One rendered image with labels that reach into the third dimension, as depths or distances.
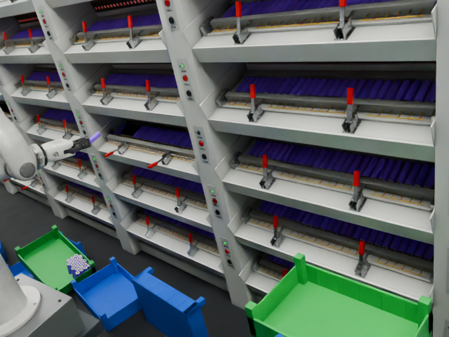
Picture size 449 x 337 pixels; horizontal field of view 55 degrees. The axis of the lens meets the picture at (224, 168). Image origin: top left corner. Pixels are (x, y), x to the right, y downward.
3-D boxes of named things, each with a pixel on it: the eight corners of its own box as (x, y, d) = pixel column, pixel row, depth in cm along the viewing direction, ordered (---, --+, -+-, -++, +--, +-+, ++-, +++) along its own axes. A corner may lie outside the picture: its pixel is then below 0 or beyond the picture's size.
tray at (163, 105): (192, 128, 130) (169, 91, 121) (87, 112, 170) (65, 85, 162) (228, 83, 138) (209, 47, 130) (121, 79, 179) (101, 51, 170)
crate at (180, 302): (200, 361, 138) (218, 344, 143) (186, 314, 129) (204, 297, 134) (146, 321, 159) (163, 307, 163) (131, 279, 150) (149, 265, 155)
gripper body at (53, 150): (41, 147, 136) (74, 138, 144) (28, 143, 143) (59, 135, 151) (47, 169, 139) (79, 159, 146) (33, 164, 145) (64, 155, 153)
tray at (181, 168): (206, 184, 138) (192, 164, 132) (103, 157, 179) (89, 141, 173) (239, 140, 147) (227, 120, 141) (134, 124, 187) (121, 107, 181)
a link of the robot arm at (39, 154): (34, 147, 135) (43, 144, 137) (23, 144, 141) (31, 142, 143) (40, 172, 138) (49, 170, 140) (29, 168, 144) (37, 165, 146)
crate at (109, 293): (153, 301, 168) (147, 285, 165) (107, 332, 158) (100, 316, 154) (118, 270, 190) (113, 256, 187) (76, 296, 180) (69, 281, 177)
